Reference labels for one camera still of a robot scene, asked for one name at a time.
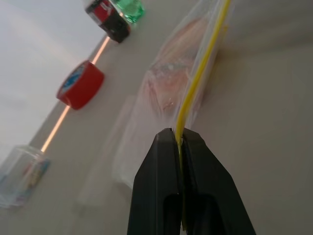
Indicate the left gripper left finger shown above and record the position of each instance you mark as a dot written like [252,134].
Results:
[156,186]

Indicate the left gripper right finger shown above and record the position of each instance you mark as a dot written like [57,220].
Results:
[210,195]

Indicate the clear yellow-zip plastic bag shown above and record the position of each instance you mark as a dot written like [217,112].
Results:
[211,41]

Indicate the red tape roll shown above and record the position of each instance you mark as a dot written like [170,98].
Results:
[83,85]

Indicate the clear box of colourful bits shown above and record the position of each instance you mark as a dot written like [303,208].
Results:
[24,176]

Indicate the cola bottle red cap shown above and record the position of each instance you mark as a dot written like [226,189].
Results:
[110,22]

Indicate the green bottle yellow cap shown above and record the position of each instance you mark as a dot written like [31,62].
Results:
[132,9]

